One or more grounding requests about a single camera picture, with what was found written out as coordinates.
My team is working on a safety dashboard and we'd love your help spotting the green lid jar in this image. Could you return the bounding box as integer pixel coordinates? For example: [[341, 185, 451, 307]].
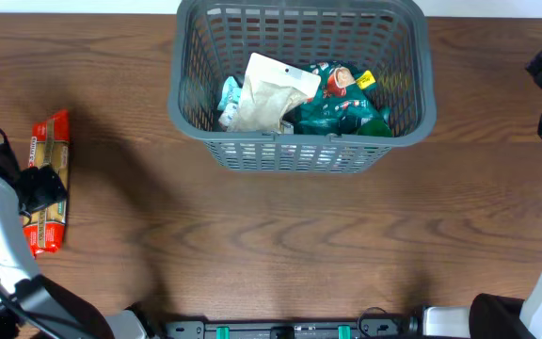
[[356, 106, 392, 137]]

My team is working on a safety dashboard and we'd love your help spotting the green instant coffee bag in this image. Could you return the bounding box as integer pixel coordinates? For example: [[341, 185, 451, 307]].
[[283, 61, 381, 136]]

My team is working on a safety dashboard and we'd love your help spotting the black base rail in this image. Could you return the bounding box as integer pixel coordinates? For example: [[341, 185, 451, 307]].
[[165, 318, 422, 339]]

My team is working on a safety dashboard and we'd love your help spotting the orange spaghetti packet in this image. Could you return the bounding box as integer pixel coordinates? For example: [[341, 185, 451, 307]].
[[23, 109, 71, 257]]

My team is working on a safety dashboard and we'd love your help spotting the grey plastic lattice basket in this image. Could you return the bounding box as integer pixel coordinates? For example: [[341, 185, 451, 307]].
[[167, 0, 437, 173]]

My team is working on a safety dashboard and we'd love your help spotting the mint toilet wipes pack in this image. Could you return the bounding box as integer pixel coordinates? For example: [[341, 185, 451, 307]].
[[217, 76, 242, 111]]

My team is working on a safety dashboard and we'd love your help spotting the beige paper pouch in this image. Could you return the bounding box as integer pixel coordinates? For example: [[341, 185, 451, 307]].
[[227, 53, 321, 134]]

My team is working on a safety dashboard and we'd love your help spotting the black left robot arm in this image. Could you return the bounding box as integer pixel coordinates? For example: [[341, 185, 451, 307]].
[[0, 139, 155, 339]]

